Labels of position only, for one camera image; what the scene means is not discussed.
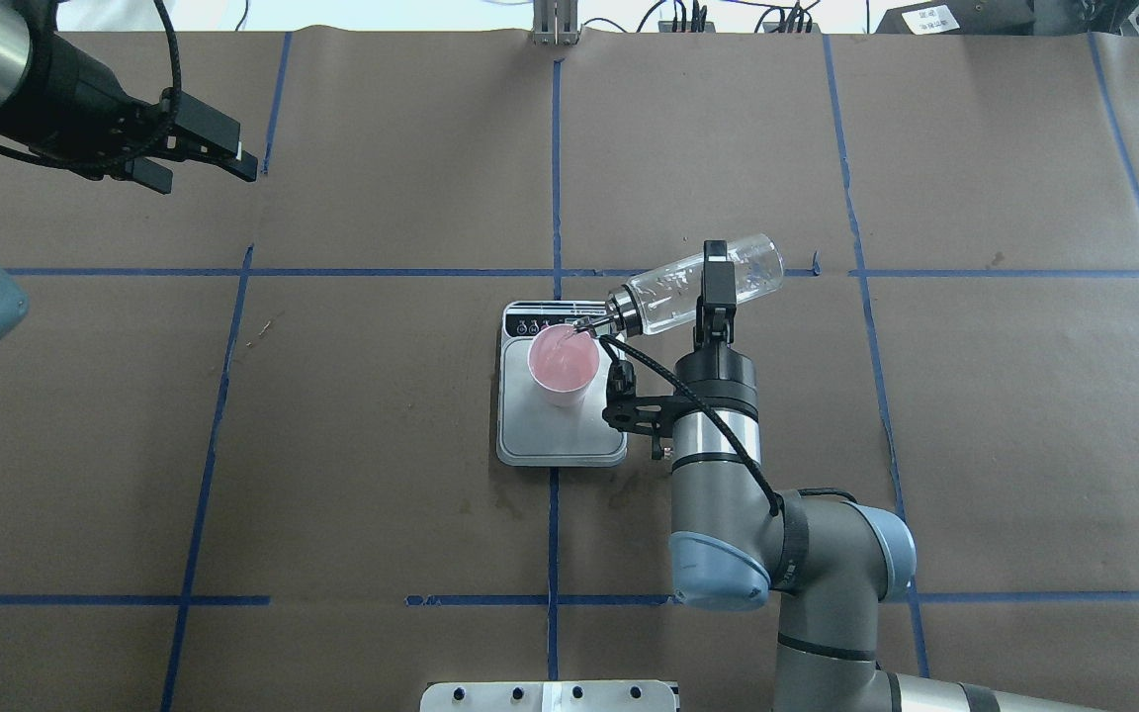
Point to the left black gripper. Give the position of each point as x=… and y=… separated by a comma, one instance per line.
x=85, y=99

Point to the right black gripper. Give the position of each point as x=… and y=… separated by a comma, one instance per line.
x=718, y=379

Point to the clear glass sauce bottle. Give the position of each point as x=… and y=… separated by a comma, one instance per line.
x=665, y=298

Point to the pink plastic cup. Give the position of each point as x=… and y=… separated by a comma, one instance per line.
x=563, y=362

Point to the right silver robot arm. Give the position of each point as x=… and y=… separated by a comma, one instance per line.
x=734, y=540

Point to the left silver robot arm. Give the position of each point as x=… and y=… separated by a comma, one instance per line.
x=17, y=20

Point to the silver digital kitchen scale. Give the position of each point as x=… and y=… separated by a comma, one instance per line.
x=531, y=430

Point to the black box with label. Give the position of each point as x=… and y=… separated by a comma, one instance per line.
x=977, y=18

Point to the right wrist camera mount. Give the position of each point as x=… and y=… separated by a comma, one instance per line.
x=629, y=413

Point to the aluminium frame post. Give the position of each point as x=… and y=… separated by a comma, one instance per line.
x=555, y=22

